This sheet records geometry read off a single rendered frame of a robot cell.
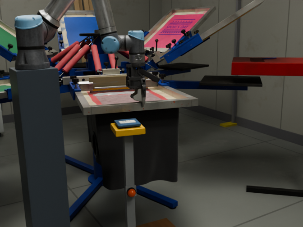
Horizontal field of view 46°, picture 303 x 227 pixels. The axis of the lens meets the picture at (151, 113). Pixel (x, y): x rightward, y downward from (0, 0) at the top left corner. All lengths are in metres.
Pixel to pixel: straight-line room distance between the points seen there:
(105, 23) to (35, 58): 0.34
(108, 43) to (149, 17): 4.87
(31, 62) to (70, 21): 2.66
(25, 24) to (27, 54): 0.13
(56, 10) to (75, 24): 2.47
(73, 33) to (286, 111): 2.63
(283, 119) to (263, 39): 1.01
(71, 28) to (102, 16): 2.57
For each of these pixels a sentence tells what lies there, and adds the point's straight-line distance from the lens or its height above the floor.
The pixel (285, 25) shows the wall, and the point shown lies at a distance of 4.54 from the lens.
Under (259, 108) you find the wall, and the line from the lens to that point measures 4.87.
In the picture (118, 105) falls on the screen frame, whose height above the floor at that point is 1.01.
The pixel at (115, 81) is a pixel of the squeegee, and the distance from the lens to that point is 2.32.
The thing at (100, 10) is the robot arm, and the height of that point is 1.45.
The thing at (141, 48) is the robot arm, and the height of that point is 1.27.
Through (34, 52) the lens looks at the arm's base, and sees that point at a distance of 1.67.
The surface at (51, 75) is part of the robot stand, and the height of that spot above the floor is 1.17.
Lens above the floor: 1.38
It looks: 14 degrees down
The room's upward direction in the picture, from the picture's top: 1 degrees counter-clockwise
